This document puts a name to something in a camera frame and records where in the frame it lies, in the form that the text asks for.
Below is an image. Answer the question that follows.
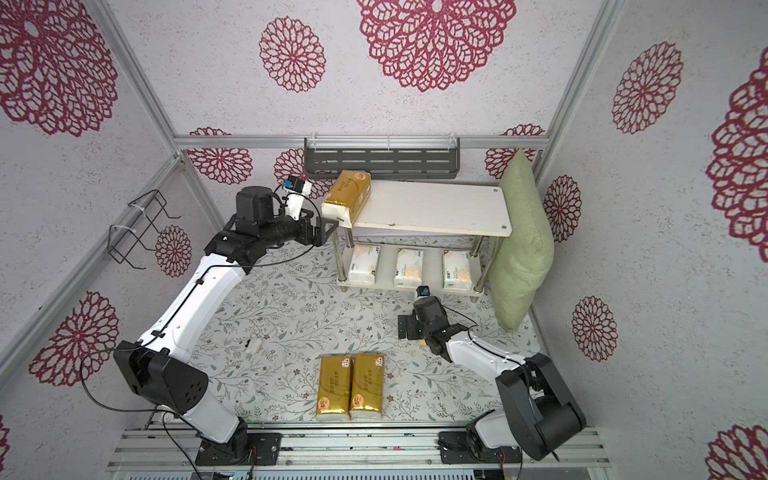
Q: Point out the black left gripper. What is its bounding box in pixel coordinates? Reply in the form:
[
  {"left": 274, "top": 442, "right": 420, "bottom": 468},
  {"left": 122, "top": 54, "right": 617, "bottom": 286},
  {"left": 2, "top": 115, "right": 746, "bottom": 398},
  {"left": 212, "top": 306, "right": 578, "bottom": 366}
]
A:
[{"left": 259, "top": 208, "right": 338, "bottom": 249}]

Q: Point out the white tissue pack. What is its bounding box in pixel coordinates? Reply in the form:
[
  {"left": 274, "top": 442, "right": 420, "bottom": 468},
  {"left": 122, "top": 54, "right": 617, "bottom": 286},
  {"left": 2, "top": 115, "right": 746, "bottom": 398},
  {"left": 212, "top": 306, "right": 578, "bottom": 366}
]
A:
[
  {"left": 393, "top": 248, "right": 423, "bottom": 288},
  {"left": 442, "top": 250, "right": 473, "bottom": 292},
  {"left": 347, "top": 244, "right": 380, "bottom": 285}
]

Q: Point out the gold tissue pack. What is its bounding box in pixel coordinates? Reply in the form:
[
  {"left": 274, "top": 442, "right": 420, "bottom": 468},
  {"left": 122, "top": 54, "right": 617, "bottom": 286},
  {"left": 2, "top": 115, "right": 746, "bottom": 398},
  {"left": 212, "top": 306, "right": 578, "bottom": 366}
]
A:
[
  {"left": 316, "top": 355, "right": 352, "bottom": 422},
  {"left": 349, "top": 354, "right": 385, "bottom": 421},
  {"left": 321, "top": 170, "right": 372, "bottom": 229}
]

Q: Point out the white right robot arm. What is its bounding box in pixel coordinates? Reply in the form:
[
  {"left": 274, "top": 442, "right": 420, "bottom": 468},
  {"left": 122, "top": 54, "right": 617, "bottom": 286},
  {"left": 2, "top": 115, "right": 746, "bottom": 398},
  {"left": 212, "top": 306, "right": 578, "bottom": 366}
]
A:
[{"left": 398, "top": 296, "right": 587, "bottom": 464}]

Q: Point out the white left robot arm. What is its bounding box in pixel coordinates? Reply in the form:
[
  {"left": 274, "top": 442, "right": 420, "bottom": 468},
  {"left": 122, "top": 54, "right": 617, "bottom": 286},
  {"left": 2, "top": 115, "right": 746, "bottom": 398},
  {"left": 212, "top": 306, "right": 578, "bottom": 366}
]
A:
[{"left": 114, "top": 177, "right": 336, "bottom": 445}]

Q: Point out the white two-tier shelf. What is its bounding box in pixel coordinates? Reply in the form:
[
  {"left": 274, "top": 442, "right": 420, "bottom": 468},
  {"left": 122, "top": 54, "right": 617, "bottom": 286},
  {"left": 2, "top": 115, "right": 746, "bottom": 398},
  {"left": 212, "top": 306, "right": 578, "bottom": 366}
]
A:
[{"left": 332, "top": 180, "right": 513, "bottom": 297}]

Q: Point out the green pillow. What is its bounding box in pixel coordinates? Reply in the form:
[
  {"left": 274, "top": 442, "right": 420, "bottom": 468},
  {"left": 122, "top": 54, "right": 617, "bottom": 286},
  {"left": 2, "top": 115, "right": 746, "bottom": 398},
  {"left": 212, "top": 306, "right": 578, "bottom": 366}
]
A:
[{"left": 488, "top": 152, "right": 554, "bottom": 331}]

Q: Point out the floral table mat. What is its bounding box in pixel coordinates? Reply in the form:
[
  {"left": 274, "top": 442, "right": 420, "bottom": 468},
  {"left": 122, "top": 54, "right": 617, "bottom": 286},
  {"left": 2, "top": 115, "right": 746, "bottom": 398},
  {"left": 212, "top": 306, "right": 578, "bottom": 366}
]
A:
[{"left": 170, "top": 235, "right": 571, "bottom": 424}]

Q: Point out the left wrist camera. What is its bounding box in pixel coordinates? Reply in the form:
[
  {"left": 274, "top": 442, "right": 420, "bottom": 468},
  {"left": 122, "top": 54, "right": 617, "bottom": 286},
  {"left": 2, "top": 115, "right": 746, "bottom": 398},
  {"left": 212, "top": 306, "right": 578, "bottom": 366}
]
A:
[{"left": 283, "top": 175, "right": 312, "bottom": 220}]

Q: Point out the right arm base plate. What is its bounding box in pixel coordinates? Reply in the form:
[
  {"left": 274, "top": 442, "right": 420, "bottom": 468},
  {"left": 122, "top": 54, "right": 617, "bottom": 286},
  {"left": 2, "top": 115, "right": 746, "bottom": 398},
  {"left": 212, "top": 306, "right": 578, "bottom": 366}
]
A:
[{"left": 437, "top": 431, "right": 522, "bottom": 464}]

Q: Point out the black wire wall rack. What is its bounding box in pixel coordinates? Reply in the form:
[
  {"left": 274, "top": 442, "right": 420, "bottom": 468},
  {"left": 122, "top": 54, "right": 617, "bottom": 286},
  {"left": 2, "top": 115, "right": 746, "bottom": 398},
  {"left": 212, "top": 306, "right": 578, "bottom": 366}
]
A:
[{"left": 106, "top": 188, "right": 180, "bottom": 271}]

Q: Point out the grey wall-mounted metal rack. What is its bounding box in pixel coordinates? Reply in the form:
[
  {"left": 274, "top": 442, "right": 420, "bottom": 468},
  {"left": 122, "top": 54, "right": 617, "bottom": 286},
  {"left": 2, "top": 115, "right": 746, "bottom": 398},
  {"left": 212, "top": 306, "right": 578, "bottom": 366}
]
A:
[{"left": 303, "top": 137, "right": 460, "bottom": 180}]

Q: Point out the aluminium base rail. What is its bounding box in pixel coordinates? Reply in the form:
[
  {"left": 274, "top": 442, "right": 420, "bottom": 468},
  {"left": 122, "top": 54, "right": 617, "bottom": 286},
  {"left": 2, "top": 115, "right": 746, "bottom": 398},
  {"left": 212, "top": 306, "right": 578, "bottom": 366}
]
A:
[{"left": 106, "top": 424, "right": 610, "bottom": 473}]

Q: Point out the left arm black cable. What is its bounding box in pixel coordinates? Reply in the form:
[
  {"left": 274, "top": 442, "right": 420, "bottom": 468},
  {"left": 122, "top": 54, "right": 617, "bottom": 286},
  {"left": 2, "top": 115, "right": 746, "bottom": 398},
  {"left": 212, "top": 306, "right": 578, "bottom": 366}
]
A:
[{"left": 79, "top": 185, "right": 328, "bottom": 480}]

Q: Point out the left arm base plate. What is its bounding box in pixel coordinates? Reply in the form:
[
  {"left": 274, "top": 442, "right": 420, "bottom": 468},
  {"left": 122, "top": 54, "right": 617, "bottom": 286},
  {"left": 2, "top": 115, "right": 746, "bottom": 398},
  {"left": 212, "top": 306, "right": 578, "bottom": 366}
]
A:
[{"left": 194, "top": 431, "right": 282, "bottom": 466}]

